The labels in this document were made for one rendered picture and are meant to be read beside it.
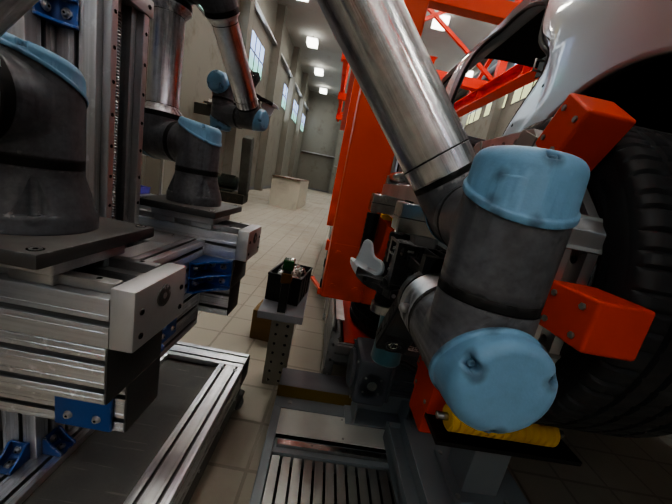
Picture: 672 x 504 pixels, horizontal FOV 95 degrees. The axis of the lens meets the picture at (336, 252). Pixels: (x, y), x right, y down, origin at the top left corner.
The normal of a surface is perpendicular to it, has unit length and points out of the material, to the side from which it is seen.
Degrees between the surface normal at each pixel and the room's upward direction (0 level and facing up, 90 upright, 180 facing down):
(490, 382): 90
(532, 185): 87
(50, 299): 90
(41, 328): 90
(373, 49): 106
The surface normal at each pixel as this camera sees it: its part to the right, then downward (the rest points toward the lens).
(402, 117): -0.50, 0.36
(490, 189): -0.79, -0.06
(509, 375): 0.02, 0.23
